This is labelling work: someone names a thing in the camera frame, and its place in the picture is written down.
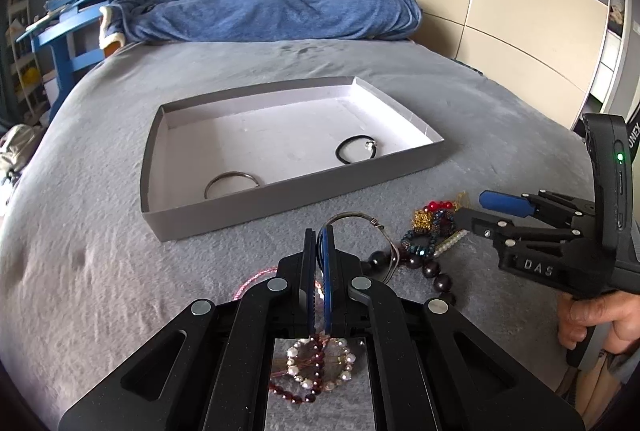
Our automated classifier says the dark wooden bead bracelet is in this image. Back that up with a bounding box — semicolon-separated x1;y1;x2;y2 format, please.
360;248;458;310

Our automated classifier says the pearl hair clip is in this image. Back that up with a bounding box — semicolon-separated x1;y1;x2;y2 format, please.
432;229;469;260

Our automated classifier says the metal ring bangle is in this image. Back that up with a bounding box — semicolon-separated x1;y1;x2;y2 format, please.
203;171;262;200

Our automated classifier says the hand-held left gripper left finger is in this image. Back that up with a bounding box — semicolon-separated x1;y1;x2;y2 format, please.
57;227;321;431

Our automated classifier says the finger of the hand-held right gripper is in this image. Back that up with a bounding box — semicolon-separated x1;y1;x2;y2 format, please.
451;206;586;258
478;189;598;234

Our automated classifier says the gold chain with red beads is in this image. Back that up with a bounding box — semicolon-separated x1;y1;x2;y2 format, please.
424;190;472;216

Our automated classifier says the beige wardrobe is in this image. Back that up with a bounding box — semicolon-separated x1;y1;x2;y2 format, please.
394;0;615;132

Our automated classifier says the grey bag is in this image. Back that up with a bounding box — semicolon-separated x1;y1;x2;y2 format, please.
0;123;45;192

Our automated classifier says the black hair tie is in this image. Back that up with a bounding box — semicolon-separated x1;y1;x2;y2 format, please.
334;135;380;166

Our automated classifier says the blue bead bracelet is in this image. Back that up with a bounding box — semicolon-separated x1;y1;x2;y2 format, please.
400;208;457;260

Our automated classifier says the person's patterned clothing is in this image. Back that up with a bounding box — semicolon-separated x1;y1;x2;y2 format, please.
574;350;640;414

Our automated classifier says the garnet bead bracelet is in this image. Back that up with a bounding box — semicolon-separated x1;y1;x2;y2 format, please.
269;333;332;405

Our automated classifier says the pink bead bracelet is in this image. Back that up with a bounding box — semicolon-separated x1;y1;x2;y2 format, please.
233;267;327;305

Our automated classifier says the person's right hand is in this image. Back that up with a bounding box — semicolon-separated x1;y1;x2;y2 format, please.
557;288;640;354

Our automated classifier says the blue blanket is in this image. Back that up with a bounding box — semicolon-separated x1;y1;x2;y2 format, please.
99;0;424;50

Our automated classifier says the grey cardboard tray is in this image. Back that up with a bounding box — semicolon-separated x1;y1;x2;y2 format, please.
140;77;446;243

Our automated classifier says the blue wooden desk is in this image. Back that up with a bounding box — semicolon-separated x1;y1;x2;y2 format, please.
16;0;151;124

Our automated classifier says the thin wire bangle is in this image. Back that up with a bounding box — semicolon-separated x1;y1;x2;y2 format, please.
320;210;402;285

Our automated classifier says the grey fleece bedspread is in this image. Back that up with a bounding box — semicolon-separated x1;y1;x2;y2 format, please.
0;38;603;431

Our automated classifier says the pearl bead bracelet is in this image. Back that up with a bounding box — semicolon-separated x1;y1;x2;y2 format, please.
272;336;359;395

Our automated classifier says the white shelf unit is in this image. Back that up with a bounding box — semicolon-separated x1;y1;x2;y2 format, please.
4;0;47;124

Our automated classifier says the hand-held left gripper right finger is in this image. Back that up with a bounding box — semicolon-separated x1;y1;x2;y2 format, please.
321;226;585;431

